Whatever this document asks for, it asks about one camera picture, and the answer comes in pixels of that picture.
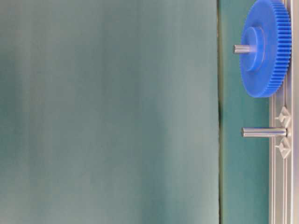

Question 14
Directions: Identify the free steel shaft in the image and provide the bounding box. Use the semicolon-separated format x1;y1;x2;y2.
241;127;287;138

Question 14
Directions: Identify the short steel shaft through gear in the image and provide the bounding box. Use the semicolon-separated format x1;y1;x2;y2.
233;45;253;54

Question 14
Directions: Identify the large blue plastic gear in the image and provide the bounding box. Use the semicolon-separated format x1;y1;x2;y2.
239;0;292;98

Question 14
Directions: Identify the grey aluminium rail plate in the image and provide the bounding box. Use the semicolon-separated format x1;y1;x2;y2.
269;0;299;224

